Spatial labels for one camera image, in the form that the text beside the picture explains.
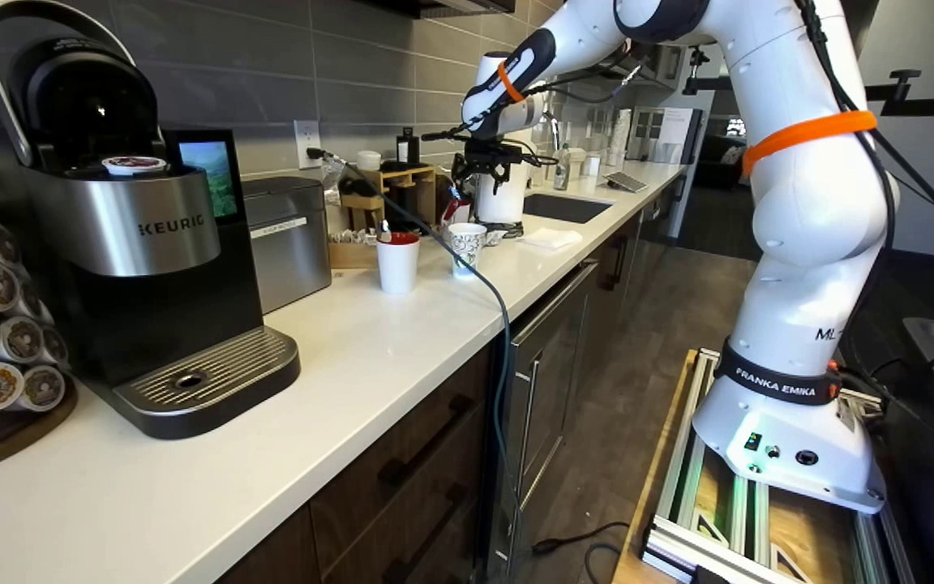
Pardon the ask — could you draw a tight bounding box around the silver metal box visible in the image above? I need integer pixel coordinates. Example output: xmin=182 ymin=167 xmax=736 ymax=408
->
xmin=241 ymin=171 xmax=333 ymax=319

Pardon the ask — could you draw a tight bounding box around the wooden counter organizer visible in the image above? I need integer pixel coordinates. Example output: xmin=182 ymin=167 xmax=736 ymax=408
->
xmin=339 ymin=159 xmax=444 ymax=238

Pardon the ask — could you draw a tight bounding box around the patterned white paper cup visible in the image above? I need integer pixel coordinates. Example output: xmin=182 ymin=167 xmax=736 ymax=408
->
xmin=444 ymin=221 xmax=490 ymax=285

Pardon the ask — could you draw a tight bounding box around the white paper cup red rim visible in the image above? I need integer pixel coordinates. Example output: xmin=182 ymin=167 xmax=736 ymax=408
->
xmin=372 ymin=223 xmax=426 ymax=299

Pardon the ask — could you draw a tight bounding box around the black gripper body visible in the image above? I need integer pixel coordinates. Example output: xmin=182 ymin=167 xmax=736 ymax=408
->
xmin=463 ymin=126 xmax=525 ymax=180

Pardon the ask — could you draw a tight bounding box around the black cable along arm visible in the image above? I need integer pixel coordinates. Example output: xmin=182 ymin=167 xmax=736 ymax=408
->
xmin=794 ymin=0 xmax=934 ymax=375

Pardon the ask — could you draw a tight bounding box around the brown box of packets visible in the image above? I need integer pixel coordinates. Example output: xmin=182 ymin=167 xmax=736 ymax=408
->
xmin=323 ymin=231 xmax=382 ymax=274

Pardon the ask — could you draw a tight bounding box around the coffee pod carousel rack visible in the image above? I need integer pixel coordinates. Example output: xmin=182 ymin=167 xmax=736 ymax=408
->
xmin=0 ymin=174 xmax=81 ymax=484

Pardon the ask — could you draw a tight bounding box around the black silver Keurig coffee machine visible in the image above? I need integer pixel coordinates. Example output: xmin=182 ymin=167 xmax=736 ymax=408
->
xmin=0 ymin=0 xmax=303 ymax=440

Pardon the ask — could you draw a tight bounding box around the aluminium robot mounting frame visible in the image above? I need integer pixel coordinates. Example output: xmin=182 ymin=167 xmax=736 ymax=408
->
xmin=611 ymin=344 xmax=916 ymax=584

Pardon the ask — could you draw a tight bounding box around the white paper towel roll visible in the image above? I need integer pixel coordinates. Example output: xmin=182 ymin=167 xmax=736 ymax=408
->
xmin=469 ymin=167 xmax=531 ymax=231

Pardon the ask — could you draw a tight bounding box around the dark wood counter cabinet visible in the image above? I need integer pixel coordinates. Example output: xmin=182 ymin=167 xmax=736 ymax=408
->
xmin=218 ymin=183 xmax=696 ymax=584

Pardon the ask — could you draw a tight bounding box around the orange velcro strap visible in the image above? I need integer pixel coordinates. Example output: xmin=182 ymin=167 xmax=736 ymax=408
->
xmin=492 ymin=63 xmax=531 ymax=107
xmin=738 ymin=107 xmax=883 ymax=180

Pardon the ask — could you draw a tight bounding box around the black power cable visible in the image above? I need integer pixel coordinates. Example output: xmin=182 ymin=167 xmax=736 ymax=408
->
xmin=306 ymin=145 xmax=525 ymax=584

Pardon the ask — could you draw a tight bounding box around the white wall outlet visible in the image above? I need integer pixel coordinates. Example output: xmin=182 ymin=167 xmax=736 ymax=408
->
xmin=291 ymin=118 xmax=323 ymax=171

